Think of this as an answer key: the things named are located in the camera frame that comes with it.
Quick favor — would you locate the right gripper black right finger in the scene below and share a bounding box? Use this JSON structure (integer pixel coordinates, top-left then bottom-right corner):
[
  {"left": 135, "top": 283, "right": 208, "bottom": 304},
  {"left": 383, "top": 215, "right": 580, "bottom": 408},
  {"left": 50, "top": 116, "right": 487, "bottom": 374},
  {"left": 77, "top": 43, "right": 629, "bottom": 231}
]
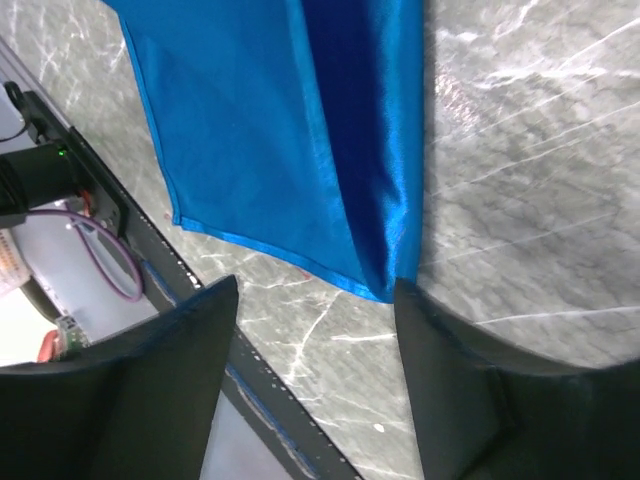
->
[{"left": 394, "top": 279, "right": 639, "bottom": 479}]

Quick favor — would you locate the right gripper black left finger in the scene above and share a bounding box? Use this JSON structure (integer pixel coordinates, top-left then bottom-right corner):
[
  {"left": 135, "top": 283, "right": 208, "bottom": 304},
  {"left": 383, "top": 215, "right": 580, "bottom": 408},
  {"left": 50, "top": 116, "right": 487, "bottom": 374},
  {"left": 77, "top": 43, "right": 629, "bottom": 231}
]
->
[{"left": 1, "top": 276, "right": 239, "bottom": 479}]

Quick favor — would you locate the blue cloth napkin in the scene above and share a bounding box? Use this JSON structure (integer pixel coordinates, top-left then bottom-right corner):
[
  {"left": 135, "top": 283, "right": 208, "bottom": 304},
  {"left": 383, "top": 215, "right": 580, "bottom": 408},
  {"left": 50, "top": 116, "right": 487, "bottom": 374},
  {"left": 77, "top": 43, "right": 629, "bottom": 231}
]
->
[{"left": 111, "top": 1, "right": 424, "bottom": 303}]

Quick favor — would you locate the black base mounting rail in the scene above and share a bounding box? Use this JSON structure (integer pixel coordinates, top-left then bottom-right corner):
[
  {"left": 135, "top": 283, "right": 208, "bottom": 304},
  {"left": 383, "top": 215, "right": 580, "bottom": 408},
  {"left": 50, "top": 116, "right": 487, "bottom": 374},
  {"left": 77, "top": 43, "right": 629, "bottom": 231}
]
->
[{"left": 1, "top": 44, "right": 359, "bottom": 479}]

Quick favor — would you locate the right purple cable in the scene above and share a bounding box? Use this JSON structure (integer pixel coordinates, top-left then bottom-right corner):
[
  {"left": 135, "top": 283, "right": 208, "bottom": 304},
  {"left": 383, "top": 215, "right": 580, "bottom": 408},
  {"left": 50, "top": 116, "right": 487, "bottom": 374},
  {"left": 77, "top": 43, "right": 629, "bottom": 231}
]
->
[{"left": 27, "top": 208, "right": 146, "bottom": 304}]

